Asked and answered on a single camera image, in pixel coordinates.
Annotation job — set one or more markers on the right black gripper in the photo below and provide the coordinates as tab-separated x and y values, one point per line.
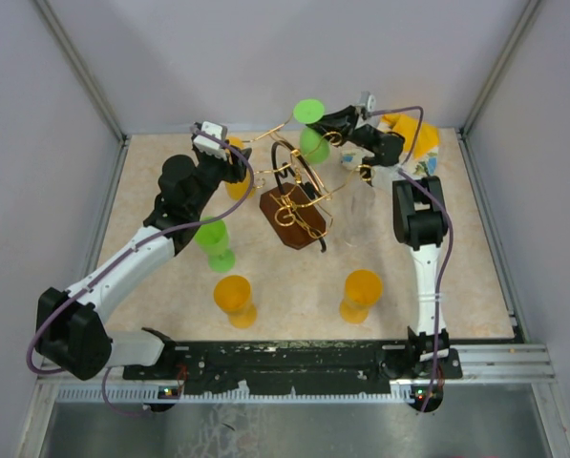
337	127

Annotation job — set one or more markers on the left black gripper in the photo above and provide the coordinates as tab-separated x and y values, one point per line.
233	172

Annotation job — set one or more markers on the orange wine glass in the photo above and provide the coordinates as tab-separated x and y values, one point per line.
233	296
239	188
362	291

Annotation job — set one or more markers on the green wine glass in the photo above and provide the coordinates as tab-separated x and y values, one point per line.
213	240
313	147

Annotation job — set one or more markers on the gold wire wine glass rack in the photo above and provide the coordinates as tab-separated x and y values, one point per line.
296	206

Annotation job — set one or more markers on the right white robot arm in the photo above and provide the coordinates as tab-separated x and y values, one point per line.
419	214

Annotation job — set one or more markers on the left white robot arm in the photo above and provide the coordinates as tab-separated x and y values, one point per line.
70	324

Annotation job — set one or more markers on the clear wine glass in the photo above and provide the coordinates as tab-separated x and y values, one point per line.
359	209

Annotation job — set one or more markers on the crumpled floral yellow cloth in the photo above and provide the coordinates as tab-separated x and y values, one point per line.
424	159

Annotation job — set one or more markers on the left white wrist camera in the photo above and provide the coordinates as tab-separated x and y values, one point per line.
208	138

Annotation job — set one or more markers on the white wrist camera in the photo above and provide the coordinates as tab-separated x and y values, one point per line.
208	138
366	102

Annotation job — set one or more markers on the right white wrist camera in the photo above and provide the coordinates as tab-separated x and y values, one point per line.
366	102

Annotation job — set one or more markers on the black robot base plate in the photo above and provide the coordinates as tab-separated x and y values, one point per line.
284	367

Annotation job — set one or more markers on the white slotted cable duct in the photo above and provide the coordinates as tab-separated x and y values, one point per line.
162	394

